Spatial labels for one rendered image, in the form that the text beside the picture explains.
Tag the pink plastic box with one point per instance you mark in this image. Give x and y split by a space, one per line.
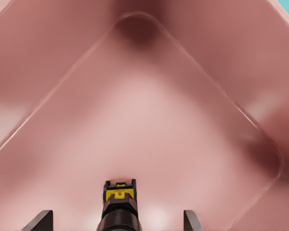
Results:
144 108

